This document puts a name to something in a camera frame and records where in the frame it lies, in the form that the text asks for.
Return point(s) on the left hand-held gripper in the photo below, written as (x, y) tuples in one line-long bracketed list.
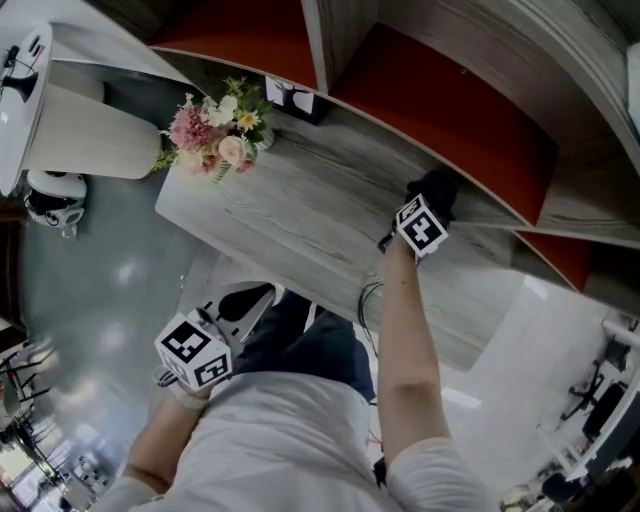
[(187, 345)]

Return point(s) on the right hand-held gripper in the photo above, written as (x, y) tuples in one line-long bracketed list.
[(422, 227)]

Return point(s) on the dark wiping cloth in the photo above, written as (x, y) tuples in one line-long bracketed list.
[(435, 187)]

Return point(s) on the wooden shelf unit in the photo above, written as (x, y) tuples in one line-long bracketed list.
[(345, 45)]

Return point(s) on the person's left forearm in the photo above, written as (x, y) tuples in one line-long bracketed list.
[(165, 445)]

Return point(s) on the person's right forearm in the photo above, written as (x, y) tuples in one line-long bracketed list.
[(410, 350)]

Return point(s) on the light grey wooden desk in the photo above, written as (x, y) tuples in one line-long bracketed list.
[(300, 220)]

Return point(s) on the person's blue jeans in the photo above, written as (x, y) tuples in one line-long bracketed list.
[(320, 345)]

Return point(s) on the white wristband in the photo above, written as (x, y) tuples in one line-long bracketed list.
[(192, 398)]

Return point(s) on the person's white t-shirt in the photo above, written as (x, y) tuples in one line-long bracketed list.
[(290, 445)]

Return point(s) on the white ribbed vase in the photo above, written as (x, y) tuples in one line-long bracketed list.
[(265, 140)]

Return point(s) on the pink and cream flower bouquet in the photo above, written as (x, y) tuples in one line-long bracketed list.
[(200, 135)]

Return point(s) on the round white side table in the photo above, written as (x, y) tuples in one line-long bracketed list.
[(90, 145)]

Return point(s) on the black belt-worn box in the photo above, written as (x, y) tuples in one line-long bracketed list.
[(380, 472)]

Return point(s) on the black office chair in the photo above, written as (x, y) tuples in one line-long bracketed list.
[(600, 405)]

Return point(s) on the small black deer picture frame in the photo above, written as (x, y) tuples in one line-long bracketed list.
[(292, 100)]

